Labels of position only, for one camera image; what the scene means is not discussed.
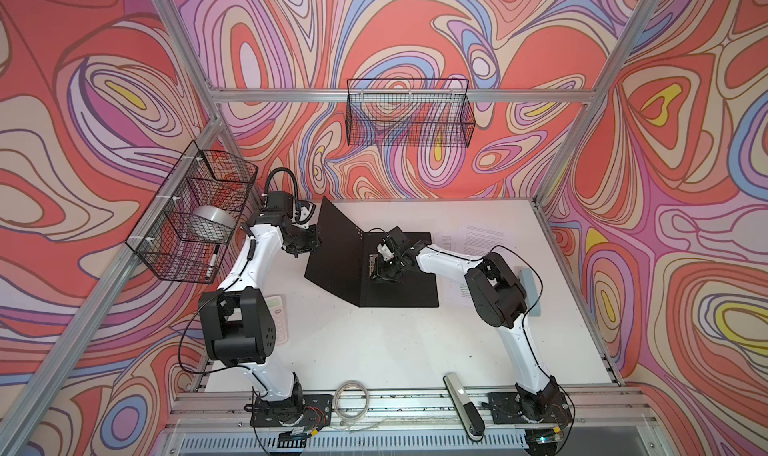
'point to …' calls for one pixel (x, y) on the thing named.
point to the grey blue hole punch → (531, 288)
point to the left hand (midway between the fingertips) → (323, 240)
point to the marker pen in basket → (212, 262)
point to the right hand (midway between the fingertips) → (374, 283)
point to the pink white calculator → (277, 307)
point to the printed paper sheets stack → (471, 242)
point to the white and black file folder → (341, 264)
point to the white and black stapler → (469, 415)
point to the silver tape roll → (213, 219)
